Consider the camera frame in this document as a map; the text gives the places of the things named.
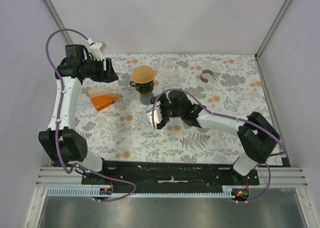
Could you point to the right aluminium frame post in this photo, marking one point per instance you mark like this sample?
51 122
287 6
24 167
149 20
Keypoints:
273 28

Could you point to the dark green coffee dripper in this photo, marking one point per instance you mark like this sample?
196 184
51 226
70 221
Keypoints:
143 88

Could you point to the orange coffee filter pack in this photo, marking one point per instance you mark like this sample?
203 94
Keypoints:
102 98

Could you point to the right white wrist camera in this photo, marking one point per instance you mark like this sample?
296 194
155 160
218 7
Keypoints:
154 117

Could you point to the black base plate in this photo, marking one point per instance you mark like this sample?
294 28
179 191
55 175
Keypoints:
157 176

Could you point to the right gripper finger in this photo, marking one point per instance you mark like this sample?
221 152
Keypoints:
162 123
160 100

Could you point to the glass cup with brown band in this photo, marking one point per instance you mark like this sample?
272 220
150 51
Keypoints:
208 76

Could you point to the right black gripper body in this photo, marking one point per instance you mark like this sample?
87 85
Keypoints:
174 112

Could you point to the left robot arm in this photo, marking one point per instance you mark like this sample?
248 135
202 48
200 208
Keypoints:
61 141

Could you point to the left aluminium frame post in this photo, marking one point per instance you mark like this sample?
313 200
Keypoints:
50 7

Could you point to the brown paper coffee filter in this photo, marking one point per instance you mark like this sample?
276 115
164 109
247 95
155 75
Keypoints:
143 74

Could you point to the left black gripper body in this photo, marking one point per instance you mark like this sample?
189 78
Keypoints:
98 74

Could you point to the white slotted cable duct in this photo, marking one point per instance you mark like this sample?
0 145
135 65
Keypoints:
113 193

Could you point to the floral tablecloth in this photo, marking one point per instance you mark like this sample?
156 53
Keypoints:
121 132

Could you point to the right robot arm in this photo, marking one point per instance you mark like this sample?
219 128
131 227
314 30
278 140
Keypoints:
257 136

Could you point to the clear glass carafe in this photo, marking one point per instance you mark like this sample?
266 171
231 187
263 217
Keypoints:
168 67

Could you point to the aluminium frame post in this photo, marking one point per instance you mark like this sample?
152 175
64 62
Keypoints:
273 28
50 7

